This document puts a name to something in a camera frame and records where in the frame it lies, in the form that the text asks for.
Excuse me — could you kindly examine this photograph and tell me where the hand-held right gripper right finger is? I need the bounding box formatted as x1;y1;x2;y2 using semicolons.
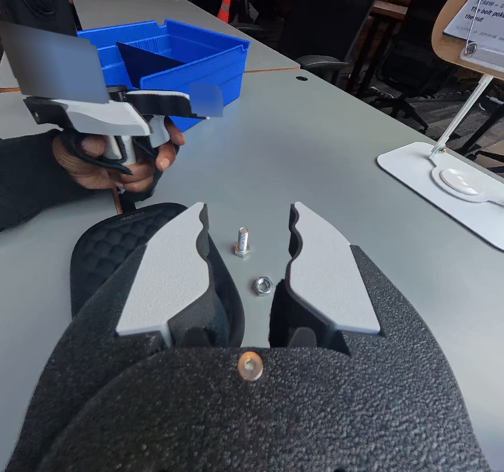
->
284;202;381;334

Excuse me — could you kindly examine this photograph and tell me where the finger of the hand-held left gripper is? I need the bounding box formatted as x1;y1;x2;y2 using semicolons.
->
58;99;153;138
125;90;210;120

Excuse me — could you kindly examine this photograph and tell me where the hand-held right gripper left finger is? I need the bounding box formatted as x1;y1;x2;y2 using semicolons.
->
116;202;215;336

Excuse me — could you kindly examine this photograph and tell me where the blue plastic bin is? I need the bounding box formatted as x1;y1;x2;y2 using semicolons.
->
77;19;250;132

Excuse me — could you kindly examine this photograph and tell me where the steel hex bolt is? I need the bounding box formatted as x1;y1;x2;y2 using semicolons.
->
233;227;251;258

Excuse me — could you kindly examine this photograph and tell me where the person's left hand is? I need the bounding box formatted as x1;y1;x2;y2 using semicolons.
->
52;117;186;201

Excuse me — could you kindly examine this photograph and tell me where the black bin divider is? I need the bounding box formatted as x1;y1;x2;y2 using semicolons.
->
115;41;186;90

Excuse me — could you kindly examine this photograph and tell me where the black office chair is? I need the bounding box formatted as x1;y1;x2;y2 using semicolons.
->
281;0;394;82
374;0;461;132

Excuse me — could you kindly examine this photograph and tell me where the brown wooden desk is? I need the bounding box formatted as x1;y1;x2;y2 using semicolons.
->
348;0;409;94

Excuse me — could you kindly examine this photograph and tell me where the printed instruction sheet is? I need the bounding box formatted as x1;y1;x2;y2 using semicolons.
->
443;0;504;72

